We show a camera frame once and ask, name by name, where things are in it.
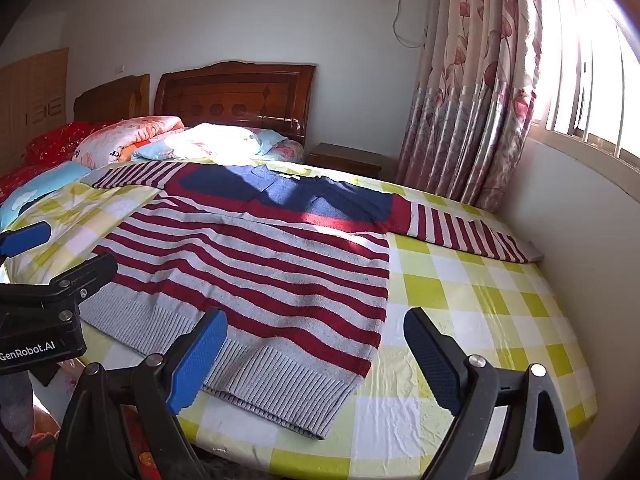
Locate red grey striped sweater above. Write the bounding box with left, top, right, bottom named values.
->
left=79, top=160, right=543, bottom=441

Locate white blue floral quilt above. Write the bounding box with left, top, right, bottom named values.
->
left=131, top=122, right=305, bottom=166

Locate yellow checked bed sheet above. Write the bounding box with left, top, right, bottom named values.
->
left=0, top=157, right=598, bottom=480

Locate barred window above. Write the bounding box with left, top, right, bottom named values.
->
left=530, top=0, right=640, bottom=161

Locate white wall cable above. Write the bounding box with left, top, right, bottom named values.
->
left=392, top=0, right=426, bottom=48

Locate small plain wooden headboard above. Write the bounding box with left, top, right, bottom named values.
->
left=73, top=74, right=151, bottom=125

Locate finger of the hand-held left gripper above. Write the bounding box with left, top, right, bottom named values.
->
left=0, top=221, right=51, bottom=261
left=0, top=253, right=119, bottom=321

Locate wooden nightstand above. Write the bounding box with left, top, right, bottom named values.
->
left=306, top=142, right=398, bottom=179

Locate pink orange floral quilt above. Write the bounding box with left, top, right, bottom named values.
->
left=71, top=116, right=187, bottom=165

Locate light wooden wardrobe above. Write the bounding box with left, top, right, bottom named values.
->
left=0, top=48, right=69, bottom=176

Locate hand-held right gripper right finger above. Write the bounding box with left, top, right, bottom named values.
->
left=403, top=306, right=581, bottom=480

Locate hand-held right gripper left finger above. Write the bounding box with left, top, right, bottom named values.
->
left=52, top=307, right=228, bottom=480

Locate red pillow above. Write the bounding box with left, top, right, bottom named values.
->
left=24, top=121, right=126, bottom=166

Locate large carved wooden headboard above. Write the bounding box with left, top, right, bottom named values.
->
left=152, top=61, right=317, bottom=148

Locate pink floral curtain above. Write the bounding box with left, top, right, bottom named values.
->
left=397, top=0, right=556, bottom=213

